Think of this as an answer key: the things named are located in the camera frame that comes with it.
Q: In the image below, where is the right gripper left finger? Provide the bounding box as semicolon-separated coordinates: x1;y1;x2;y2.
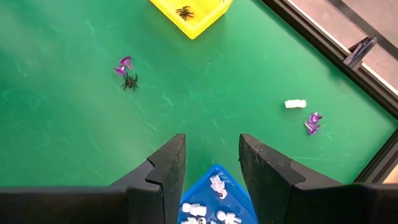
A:
0;133;187;224

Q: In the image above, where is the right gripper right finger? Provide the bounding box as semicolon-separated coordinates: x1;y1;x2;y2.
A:
238;133;398;224

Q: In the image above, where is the purple witch hat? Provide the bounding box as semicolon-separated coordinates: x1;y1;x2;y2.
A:
303;111;323;136
113;55;134;77

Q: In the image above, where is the black toy spider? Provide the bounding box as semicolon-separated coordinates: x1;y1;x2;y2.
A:
120;72;140;93
175;5;195;22

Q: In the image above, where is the yellow plastic basket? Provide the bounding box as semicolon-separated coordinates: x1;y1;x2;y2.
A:
149;0;234;40

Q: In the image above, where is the blue plastic basket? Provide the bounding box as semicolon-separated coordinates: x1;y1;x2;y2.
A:
177;164;259;224

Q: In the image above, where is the green table mat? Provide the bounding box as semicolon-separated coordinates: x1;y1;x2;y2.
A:
0;0;398;189

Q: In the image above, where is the black frame clamp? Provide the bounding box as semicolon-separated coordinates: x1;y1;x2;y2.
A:
343;35;378;71

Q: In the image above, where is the black aluminium table frame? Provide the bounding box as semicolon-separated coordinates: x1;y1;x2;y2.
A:
259;0;398;184

